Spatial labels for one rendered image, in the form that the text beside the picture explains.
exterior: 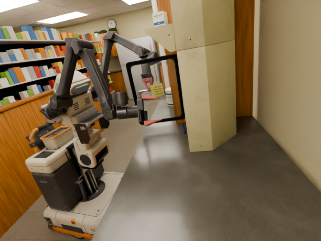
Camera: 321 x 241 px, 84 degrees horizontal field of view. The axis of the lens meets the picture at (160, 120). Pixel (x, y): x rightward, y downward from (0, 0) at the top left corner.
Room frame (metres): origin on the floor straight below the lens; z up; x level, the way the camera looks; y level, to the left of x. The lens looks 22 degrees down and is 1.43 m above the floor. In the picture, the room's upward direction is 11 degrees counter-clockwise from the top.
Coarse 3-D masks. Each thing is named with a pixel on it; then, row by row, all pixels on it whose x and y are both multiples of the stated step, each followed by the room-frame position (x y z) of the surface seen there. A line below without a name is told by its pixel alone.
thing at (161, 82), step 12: (168, 60) 1.06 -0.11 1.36; (132, 72) 1.09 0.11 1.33; (144, 72) 1.08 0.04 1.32; (156, 72) 1.07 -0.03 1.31; (168, 72) 1.07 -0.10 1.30; (144, 84) 1.09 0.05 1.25; (156, 84) 1.08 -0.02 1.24; (168, 84) 1.07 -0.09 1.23; (156, 96) 1.08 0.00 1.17; (168, 96) 1.07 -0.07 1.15; (144, 108) 1.09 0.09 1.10; (156, 108) 1.08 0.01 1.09; (168, 108) 1.07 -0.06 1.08; (180, 108) 1.06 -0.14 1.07
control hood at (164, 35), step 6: (168, 24) 0.76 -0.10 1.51; (144, 30) 0.78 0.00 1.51; (150, 30) 0.77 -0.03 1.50; (156, 30) 0.77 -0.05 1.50; (162, 30) 0.76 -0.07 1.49; (168, 30) 0.76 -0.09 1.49; (150, 36) 0.78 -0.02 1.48; (156, 36) 0.77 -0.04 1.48; (162, 36) 0.76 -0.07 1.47; (168, 36) 0.76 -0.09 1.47; (174, 36) 0.76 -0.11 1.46; (162, 42) 0.76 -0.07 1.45; (168, 42) 0.76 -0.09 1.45; (174, 42) 0.75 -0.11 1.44; (168, 48) 0.76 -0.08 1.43; (174, 48) 0.76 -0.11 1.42
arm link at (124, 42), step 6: (108, 36) 1.49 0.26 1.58; (114, 36) 1.47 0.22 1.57; (120, 36) 1.44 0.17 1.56; (120, 42) 1.42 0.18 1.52; (126, 42) 1.37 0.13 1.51; (132, 42) 1.33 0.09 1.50; (132, 48) 1.30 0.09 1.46; (138, 48) 1.25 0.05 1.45; (144, 48) 1.22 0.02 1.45; (138, 54) 1.23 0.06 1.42; (144, 54) 1.21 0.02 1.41
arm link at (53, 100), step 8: (64, 40) 1.04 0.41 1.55; (80, 40) 0.98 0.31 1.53; (72, 48) 1.02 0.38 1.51; (88, 48) 1.01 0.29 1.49; (72, 56) 1.04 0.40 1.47; (64, 64) 1.05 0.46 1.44; (72, 64) 1.05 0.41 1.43; (64, 72) 1.05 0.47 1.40; (72, 72) 1.06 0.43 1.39; (64, 80) 1.05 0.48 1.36; (72, 80) 1.08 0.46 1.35; (64, 88) 1.06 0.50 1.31; (56, 96) 1.04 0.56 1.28; (64, 96) 1.07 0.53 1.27; (72, 96) 1.12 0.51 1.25; (56, 104) 1.04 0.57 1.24; (72, 104) 1.11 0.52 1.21
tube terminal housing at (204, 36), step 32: (192, 0) 0.74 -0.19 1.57; (224, 0) 0.80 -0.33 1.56; (192, 32) 0.74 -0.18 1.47; (224, 32) 0.80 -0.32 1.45; (192, 64) 0.74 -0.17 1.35; (224, 64) 0.79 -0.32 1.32; (192, 96) 0.75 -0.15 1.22; (224, 96) 0.79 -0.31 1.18; (192, 128) 0.75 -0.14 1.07; (224, 128) 0.78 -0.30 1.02
